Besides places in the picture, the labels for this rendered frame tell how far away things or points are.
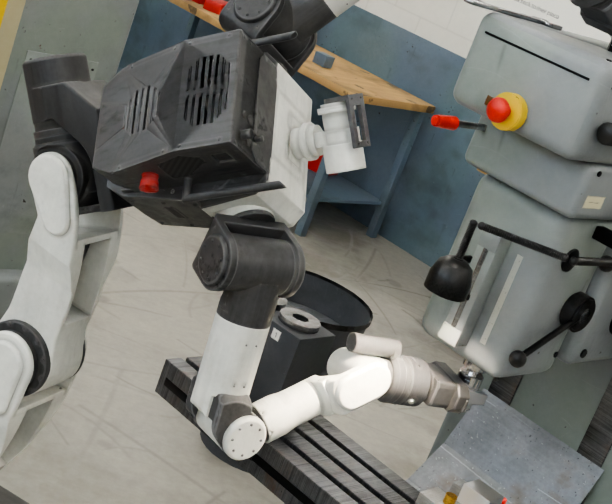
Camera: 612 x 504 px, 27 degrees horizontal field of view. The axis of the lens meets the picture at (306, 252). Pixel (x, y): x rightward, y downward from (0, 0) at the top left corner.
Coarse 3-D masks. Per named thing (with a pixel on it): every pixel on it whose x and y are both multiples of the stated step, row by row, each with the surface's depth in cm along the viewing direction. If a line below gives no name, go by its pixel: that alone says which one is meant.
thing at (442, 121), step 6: (432, 120) 202; (438, 120) 202; (444, 120) 202; (450, 120) 203; (456, 120) 204; (438, 126) 202; (444, 126) 203; (450, 126) 204; (456, 126) 205; (462, 126) 207; (468, 126) 208; (474, 126) 209; (480, 126) 211; (486, 126) 212
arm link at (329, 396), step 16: (352, 368) 213; (368, 368) 212; (384, 368) 214; (320, 384) 211; (336, 384) 210; (352, 384) 211; (368, 384) 213; (384, 384) 214; (320, 400) 212; (336, 400) 211; (352, 400) 212; (368, 400) 213
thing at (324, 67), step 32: (192, 0) 786; (224, 0) 820; (192, 32) 870; (320, 64) 727; (352, 64) 777; (384, 96) 709; (416, 128) 741; (320, 160) 762; (320, 192) 707; (352, 192) 752; (384, 192) 754
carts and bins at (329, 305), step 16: (304, 288) 458; (320, 288) 457; (336, 288) 455; (304, 304) 459; (320, 304) 458; (336, 304) 455; (352, 304) 451; (320, 320) 450; (336, 320) 455; (352, 320) 450; (368, 320) 438; (336, 336) 418; (208, 448) 441
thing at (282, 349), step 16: (288, 304) 268; (272, 320) 256; (288, 320) 255; (304, 320) 261; (272, 336) 256; (288, 336) 253; (304, 336) 254; (320, 336) 257; (272, 352) 256; (288, 352) 253; (304, 352) 255; (320, 352) 259; (272, 368) 256; (288, 368) 253; (304, 368) 257; (320, 368) 262; (256, 384) 259; (272, 384) 256; (288, 384) 256; (256, 400) 259
